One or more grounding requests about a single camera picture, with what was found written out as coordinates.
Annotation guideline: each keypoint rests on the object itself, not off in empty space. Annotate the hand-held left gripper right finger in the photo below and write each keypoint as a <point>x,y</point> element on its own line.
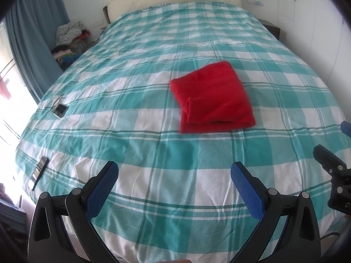
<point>248,190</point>

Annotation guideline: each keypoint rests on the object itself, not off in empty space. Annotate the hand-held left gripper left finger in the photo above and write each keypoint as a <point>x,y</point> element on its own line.
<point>101,190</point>

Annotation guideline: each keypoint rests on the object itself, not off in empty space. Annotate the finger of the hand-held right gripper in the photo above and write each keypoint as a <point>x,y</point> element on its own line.
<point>327,157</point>
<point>347,128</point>

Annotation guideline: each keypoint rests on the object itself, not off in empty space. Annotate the red knit sweater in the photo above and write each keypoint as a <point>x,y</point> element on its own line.
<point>214,98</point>

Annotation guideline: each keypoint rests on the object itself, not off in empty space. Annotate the pile of colourful clothes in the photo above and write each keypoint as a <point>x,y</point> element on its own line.
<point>68,54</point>

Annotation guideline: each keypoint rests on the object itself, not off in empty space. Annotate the green plaid bedspread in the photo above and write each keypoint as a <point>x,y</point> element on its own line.
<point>137,142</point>

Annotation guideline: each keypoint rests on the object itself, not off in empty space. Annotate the dark smartphone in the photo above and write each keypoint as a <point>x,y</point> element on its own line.
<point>40,171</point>

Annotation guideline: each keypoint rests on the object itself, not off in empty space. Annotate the small silver device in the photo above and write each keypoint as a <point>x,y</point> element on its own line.
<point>60,111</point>

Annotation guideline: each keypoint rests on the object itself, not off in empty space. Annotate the dark striped cloth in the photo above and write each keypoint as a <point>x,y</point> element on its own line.
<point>13,219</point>

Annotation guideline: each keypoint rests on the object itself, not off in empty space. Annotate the white wardrobe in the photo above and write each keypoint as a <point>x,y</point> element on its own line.
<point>315,33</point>

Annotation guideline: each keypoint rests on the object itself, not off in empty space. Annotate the dark wooden nightstand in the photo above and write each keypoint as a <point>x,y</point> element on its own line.
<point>271,28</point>

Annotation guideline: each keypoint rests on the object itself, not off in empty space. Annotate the red hanging garment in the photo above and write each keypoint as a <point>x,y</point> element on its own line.
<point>5,87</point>

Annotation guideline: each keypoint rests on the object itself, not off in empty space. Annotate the window with metal bars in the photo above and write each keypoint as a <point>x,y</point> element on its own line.
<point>13,74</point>

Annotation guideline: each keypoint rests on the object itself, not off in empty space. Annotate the grey striped cloth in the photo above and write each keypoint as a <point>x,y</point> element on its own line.
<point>68,31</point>

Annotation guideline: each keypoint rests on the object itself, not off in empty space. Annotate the blue curtain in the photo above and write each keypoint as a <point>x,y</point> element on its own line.
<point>35,41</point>

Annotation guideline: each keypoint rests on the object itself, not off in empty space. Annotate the white wall socket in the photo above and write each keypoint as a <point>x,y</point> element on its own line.
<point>255,0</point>

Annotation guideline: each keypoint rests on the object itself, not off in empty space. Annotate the dark wooden bed frame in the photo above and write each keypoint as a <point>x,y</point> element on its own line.
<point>105,13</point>

